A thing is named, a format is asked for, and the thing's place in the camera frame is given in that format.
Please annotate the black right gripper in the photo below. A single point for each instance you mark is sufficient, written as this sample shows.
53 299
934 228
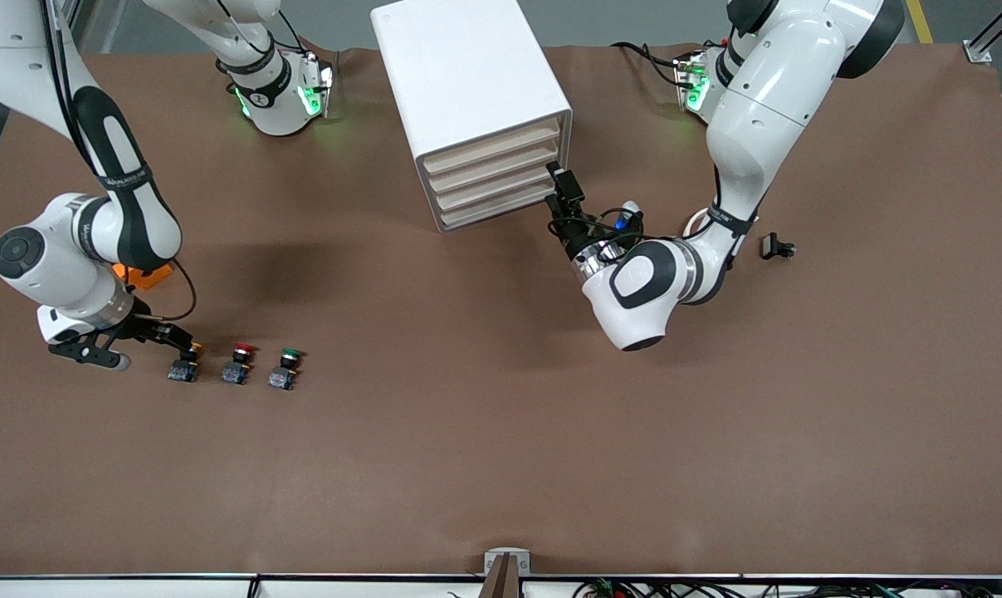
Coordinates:
142 329

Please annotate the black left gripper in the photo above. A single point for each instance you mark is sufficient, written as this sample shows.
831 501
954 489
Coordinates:
573 233

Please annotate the yellow push button switch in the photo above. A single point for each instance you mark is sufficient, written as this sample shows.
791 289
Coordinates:
183 371

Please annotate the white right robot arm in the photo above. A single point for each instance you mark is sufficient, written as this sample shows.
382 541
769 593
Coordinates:
61 274

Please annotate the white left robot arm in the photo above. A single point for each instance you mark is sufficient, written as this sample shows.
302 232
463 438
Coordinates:
766 91

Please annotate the white curved plastic part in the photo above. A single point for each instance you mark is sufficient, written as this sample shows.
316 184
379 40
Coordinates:
693 223

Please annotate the small black clip part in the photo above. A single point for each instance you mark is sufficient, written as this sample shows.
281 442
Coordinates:
773 246

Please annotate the brown vertical bar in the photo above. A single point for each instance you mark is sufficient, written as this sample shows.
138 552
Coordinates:
500 581

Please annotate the red push button switch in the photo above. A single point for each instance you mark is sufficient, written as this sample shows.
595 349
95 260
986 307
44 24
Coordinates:
238 365

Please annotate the orange button enclosure box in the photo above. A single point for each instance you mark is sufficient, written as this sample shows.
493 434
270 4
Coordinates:
144 278

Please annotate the green push button switch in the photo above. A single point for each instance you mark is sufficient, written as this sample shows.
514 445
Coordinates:
285 371

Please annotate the white table edge rail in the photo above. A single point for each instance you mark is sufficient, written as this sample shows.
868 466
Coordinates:
135 588

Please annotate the grey metal bracket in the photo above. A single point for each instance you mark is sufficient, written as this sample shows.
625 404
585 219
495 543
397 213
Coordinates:
492 561

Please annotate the aluminium frame profile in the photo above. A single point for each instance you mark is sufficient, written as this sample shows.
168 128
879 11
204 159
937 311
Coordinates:
994 29

